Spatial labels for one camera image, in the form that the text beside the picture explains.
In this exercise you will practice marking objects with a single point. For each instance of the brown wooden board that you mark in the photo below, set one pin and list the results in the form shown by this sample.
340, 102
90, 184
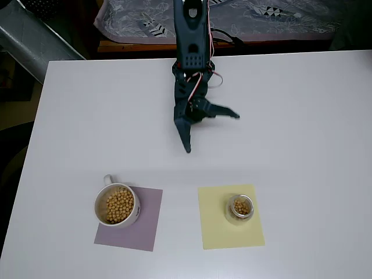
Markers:
139, 48

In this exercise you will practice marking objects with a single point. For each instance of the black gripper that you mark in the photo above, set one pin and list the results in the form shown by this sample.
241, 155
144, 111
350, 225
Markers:
182, 114

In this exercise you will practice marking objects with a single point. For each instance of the yellow paper sheet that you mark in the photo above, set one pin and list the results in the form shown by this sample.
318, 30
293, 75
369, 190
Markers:
212, 232

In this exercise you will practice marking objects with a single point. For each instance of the glass jar with label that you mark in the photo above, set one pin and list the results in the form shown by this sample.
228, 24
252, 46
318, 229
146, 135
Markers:
230, 218

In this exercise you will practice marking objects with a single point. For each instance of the white ceramic mug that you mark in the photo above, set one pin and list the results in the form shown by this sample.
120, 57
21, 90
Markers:
108, 178

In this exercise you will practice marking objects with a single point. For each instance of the leaf patterned bed cloth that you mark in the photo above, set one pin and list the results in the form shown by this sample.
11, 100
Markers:
261, 23

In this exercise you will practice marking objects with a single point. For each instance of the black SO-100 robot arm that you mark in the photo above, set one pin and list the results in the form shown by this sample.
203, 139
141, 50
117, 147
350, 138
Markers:
191, 35

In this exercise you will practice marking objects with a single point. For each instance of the purple paper sheet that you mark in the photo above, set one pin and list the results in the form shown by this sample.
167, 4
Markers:
136, 235

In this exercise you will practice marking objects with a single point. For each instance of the silver foil duct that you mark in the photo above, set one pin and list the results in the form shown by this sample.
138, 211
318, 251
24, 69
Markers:
35, 43

